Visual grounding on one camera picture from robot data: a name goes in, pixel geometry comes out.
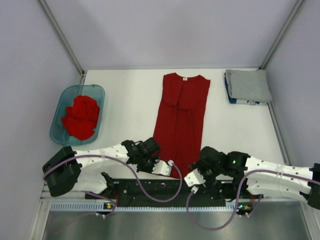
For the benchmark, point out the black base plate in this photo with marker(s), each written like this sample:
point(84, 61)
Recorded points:
point(165, 188)

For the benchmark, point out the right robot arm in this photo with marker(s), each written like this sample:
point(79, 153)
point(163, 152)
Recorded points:
point(238, 175)

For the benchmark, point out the folded grey t-shirt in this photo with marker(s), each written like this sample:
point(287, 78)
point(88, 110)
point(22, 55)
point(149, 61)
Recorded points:
point(248, 85)

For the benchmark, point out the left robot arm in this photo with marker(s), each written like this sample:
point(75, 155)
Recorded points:
point(86, 170)

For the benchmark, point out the dark red t-shirt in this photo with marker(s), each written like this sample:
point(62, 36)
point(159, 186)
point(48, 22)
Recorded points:
point(180, 120)

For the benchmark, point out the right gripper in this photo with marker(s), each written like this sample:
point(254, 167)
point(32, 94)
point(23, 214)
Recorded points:
point(199, 164)

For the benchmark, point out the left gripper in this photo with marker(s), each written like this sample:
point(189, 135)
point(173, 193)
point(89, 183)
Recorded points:
point(154, 159)

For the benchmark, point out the bright red t-shirt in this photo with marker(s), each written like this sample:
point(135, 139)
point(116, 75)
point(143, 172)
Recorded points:
point(81, 118)

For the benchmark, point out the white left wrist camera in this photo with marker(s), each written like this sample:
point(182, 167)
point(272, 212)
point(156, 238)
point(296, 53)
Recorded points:
point(163, 168)

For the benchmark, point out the folded blue white t-shirt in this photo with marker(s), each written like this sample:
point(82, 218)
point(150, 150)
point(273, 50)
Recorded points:
point(235, 101)

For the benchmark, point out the aluminium frame rail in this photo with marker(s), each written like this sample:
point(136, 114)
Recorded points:
point(79, 195)

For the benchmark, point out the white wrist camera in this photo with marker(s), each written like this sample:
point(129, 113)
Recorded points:
point(163, 168)
point(194, 179)

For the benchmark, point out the teal plastic bin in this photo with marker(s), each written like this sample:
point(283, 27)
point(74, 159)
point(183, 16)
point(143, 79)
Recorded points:
point(58, 133)

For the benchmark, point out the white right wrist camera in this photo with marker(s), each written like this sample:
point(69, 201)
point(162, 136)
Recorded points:
point(194, 179)

